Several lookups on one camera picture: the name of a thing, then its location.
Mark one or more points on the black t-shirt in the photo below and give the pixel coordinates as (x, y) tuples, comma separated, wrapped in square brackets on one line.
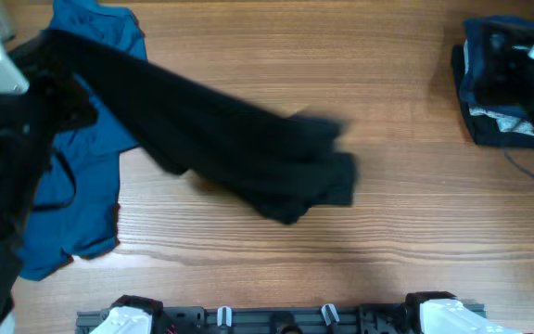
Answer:
[(280, 166)]

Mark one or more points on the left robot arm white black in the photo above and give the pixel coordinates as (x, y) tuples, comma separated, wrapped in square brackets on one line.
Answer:
[(39, 98)]

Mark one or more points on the teal blue t-shirt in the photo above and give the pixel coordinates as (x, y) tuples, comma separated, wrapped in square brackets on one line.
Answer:
[(82, 220)]

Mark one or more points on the folded black garment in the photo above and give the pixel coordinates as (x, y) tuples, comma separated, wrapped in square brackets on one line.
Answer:
[(483, 130)]

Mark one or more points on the folded grey garment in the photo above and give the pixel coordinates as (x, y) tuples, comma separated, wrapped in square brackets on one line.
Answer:
[(506, 124)]

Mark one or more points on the folded navy blue garment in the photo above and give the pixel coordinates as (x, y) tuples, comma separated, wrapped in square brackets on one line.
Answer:
[(499, 73)]

